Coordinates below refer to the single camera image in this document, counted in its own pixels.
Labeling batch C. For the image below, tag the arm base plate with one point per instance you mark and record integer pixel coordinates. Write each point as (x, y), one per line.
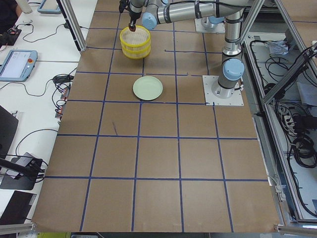
(215, 95)
(210, 25)

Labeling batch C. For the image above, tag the blue teach pendant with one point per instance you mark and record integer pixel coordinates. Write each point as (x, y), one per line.
(18, 65)
(49, 7)

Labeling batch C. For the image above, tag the yellow steamer layer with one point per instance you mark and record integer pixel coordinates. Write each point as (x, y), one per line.
(135, 40)
(139, 54)

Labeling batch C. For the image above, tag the black power adapter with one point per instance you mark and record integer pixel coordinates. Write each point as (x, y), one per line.
(62, 79)

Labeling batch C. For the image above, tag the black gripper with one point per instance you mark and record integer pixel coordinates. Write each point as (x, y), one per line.
(134, 16)

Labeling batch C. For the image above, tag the aluminium frame post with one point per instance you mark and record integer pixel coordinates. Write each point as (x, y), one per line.
(72, 22)

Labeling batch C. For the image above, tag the light green plate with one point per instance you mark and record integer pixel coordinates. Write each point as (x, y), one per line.
(147, 88)

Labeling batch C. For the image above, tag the brown red bun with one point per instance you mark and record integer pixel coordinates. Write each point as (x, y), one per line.
(132, 28)

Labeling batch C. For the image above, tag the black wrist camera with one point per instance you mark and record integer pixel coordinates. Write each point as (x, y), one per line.
(123, 5)

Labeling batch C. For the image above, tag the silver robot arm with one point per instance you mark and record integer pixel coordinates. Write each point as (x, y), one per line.
(211, 14)

